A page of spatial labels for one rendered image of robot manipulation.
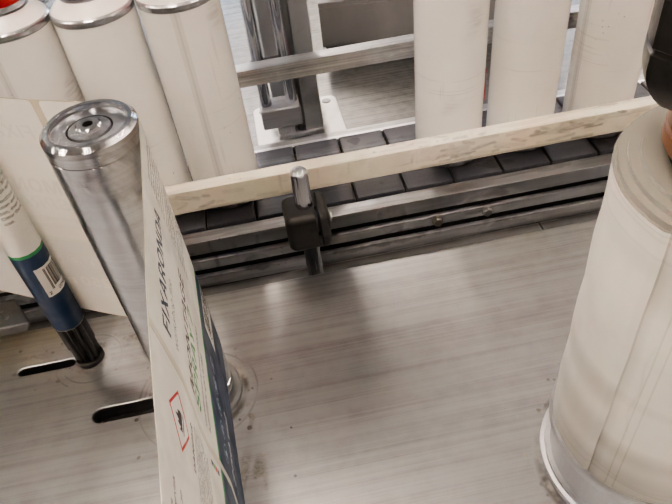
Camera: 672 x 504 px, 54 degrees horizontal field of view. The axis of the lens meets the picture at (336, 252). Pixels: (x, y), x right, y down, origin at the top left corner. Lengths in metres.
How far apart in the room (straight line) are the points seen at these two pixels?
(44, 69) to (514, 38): 0.31
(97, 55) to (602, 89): 0.36
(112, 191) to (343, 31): 0.54
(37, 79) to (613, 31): 0.38
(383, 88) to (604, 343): 0.50
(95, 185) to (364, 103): 0.47
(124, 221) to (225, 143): 0.21
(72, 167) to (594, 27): 0.38
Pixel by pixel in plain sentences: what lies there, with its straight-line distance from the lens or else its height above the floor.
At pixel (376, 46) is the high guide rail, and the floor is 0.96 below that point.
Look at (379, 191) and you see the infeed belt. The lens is 0.50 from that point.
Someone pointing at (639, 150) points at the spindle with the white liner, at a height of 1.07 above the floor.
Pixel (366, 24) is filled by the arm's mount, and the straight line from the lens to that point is 0.77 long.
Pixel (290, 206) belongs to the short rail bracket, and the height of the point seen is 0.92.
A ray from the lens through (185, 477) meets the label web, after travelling 0.19.
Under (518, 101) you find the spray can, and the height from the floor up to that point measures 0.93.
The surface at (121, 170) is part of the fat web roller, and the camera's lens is 0.26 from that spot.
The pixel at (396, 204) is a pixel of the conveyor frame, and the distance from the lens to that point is 0.49.
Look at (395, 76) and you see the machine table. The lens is 0.74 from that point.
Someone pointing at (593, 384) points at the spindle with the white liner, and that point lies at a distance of 0.28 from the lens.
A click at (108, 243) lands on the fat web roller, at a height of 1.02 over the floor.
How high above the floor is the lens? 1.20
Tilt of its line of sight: 44 degrees down
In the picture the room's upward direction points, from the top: 8 degrees counter-clockwise
